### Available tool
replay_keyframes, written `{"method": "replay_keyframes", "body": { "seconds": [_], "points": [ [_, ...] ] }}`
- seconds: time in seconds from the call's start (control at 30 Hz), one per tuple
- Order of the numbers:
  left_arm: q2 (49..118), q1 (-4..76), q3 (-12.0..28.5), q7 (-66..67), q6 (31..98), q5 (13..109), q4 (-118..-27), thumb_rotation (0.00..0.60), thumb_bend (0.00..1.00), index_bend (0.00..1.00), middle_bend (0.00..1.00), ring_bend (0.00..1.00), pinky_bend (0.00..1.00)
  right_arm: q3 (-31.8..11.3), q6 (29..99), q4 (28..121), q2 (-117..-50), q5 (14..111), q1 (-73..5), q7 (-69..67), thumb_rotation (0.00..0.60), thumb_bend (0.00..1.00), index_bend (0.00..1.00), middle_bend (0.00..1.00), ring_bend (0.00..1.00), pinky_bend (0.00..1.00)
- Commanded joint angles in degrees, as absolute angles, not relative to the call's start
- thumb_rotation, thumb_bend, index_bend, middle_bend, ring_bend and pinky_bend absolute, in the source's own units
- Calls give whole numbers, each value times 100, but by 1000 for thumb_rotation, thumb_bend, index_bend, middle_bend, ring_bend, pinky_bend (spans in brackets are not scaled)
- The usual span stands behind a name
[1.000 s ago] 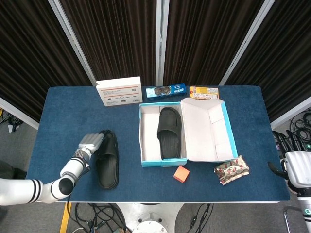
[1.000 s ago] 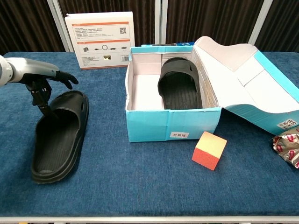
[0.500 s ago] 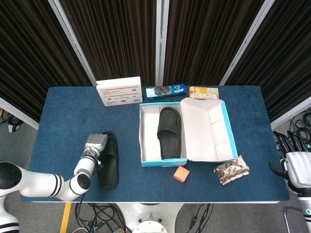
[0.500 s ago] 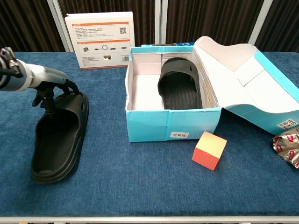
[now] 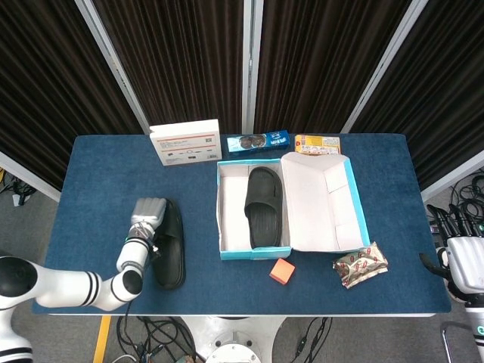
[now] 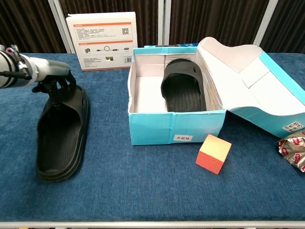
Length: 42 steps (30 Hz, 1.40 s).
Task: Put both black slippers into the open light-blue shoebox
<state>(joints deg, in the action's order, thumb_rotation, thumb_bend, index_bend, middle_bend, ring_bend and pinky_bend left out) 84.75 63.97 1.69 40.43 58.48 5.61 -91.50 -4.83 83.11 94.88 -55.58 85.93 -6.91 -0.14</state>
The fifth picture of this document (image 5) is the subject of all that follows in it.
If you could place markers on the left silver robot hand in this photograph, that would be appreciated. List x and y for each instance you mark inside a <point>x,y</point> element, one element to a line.
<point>149,211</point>

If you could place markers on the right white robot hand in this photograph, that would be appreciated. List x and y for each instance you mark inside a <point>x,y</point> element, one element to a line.
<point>465,261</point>

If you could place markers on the black rubber slipper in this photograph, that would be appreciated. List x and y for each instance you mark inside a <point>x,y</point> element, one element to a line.
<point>172,257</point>
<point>264,227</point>

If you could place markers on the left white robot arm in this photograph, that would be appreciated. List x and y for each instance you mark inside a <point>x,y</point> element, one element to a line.
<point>64,287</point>

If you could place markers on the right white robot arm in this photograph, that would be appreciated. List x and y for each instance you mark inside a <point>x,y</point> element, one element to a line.
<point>476,329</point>

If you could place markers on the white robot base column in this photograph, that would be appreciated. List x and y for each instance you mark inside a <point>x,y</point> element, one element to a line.
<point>230,340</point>

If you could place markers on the white product box orange print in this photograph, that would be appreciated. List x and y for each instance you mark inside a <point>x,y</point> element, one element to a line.
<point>185,132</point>

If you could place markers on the blue cookie packet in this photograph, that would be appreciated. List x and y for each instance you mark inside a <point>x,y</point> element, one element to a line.
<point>272,141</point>

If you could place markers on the light blue cardboard shoe box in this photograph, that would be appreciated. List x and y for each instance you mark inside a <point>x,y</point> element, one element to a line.
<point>314,196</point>

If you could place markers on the yellow snack packet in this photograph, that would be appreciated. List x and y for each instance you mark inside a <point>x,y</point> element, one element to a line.
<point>317,143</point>

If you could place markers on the blue velvet tablecloth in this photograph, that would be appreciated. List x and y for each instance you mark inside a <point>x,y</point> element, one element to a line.
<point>94,170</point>

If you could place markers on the silver snack bag red print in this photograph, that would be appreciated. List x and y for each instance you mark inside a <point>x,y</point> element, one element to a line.
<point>359,264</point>

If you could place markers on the yellow floor tape strip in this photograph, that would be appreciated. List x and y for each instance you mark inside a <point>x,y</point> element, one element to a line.
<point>101,340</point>

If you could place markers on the orange yellow foam cube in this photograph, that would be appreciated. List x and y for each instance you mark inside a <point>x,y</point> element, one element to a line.
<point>281,272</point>

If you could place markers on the dark pleated curtain panel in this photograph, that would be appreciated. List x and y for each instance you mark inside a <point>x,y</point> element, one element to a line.
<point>321,56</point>
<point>181,56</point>
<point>45,75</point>
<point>446,75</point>

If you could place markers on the grey metal tube frame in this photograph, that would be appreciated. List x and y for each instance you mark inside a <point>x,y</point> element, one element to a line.
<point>446,340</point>

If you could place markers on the grey screen bottom rail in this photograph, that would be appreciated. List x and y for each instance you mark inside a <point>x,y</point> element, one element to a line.
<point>453,177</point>
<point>26,175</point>

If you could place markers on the grey metal screen post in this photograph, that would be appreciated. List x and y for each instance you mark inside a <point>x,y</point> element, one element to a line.
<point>384,64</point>
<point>115,64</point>
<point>252,56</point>

